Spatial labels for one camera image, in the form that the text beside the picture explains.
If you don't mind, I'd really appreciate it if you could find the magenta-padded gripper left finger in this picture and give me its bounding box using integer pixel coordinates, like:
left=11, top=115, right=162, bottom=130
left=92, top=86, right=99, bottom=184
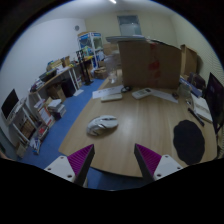
left=44, top=143, right=96, bottom=188

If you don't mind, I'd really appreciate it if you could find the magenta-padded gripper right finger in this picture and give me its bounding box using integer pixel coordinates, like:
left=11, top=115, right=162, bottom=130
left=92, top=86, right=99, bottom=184
left=133, top=143, right=184, bottom=185

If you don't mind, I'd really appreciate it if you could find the white computer mouse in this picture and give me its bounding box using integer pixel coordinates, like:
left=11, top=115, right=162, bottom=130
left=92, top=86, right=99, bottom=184
left=86, top=114, right=119, bottom=137

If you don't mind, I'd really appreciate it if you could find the black mouse pad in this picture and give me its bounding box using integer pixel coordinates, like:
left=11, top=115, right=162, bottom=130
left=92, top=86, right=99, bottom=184
left=172, top=119, right=206, bottom=166

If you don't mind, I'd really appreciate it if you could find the cluttered shelf unit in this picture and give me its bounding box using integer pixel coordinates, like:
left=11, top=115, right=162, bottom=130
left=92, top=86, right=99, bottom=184
left=9, top=96, right=68, bottom=158

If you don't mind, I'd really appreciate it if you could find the black pen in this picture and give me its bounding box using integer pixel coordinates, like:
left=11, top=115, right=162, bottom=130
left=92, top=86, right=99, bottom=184
left=187, top=107, right=206, bottom=128

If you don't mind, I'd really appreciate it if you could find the open white notebook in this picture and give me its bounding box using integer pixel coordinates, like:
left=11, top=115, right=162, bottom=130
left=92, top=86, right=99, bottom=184
left=191, top=94, right=214, bottom=124

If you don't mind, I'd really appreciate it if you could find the white paper sheet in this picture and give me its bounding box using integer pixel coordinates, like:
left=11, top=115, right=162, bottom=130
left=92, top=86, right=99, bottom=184
left=91, top=84, right=125, bottom=100
left=150, top=89, right=179, bottom=104

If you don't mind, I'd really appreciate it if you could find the black computer tower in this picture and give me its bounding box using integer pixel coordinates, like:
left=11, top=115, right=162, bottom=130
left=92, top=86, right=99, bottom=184
left=60, top=78, right=77, bottom=98

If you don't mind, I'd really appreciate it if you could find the blue folder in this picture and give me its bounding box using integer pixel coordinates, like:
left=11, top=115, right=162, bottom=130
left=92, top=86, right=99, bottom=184
left=179, top=76, right=203, bottom=98

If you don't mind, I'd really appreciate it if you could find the black computer monitor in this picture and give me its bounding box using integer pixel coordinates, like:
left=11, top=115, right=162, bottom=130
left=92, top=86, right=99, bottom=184
left=0, top=88, right=20, bottom=121

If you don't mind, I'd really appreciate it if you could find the dark flat monitor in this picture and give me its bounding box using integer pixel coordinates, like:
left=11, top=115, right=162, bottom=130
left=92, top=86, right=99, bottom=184
left=203, top=72, right=224, bottom=134

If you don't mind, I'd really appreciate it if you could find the long white remote control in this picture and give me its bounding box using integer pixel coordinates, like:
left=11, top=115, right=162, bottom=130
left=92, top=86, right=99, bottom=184
left=100, top=92, right=124, bottom=103

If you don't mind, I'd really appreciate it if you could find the long wooden side desk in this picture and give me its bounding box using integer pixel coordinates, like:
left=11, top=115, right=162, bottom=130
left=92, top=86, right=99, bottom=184
left=29, top=64, right=81, bottom=101

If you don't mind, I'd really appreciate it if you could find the open cardboard box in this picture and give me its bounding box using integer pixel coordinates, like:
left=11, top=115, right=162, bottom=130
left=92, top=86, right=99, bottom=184
left=93, top=66, right=109, bottom=80

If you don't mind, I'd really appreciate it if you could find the large brown cardboard box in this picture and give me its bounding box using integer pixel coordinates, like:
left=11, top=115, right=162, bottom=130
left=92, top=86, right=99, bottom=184
left=117, top=39, right=183, bottom=90

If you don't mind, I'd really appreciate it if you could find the black floor stand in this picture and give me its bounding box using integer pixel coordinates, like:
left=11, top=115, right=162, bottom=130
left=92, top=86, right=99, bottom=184
left=75, top=49, right=95, bottom=86

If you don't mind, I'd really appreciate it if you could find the tall flat cardboard box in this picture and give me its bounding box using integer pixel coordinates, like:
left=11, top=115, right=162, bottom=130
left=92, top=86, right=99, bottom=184
left=179, top=44, right=198, bottom=78

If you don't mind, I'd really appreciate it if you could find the clear plastic jar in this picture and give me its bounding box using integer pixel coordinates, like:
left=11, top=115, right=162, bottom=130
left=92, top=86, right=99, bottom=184
left=104, top=54, right=121, bottom=84

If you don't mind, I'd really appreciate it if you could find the blue glass display cabinet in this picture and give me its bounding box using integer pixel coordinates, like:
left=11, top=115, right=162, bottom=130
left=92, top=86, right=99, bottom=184
left=77, top=31, right=104, bottom=69

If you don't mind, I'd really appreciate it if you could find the grey door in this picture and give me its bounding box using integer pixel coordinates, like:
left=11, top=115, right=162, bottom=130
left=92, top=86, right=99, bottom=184
left=117, top=14, right=143, bottom=37

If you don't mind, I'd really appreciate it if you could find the small black coiled cable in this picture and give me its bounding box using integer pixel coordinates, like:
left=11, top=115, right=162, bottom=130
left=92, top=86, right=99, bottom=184
left=120, top=85, right=132, bottom=94

